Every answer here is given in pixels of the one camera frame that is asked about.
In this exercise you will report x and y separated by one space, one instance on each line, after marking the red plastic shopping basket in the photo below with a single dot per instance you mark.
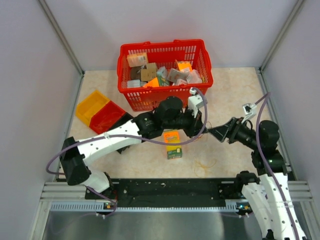
145 96

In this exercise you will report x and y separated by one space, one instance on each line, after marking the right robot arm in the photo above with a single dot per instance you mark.
266 191

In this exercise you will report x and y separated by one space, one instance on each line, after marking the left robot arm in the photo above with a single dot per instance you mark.
78 155

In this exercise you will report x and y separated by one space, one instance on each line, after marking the orange box in basket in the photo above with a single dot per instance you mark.
137 59

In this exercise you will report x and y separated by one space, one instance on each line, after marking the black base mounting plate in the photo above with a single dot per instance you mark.
173 192

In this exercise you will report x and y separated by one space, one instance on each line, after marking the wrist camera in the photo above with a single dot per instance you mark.
250 110
195 102

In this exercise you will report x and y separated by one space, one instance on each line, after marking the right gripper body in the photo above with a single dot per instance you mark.
239 131

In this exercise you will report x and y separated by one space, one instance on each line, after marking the red plastic bin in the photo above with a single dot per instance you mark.
106 117

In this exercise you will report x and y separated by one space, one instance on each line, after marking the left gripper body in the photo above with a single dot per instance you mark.
191 122

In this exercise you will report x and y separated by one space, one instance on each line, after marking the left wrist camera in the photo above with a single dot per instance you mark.
195 102

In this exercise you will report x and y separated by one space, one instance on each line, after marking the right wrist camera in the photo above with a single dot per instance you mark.
250 110

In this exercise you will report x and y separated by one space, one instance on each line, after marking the orange sponge pack in basket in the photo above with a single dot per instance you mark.
184 66

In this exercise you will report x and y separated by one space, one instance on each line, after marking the aluminium frame rail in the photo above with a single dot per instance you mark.
64 197

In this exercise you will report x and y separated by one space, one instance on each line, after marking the sponge daddy package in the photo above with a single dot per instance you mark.
172 151

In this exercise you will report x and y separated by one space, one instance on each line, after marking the yellow plastic bin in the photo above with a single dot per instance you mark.
90 106

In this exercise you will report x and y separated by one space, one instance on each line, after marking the brown cardboard box in basket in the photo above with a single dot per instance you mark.
148 72

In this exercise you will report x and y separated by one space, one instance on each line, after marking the clear packet in basket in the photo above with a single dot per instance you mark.
175 74

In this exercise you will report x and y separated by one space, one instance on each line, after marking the black plastic bin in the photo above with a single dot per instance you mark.
122 120

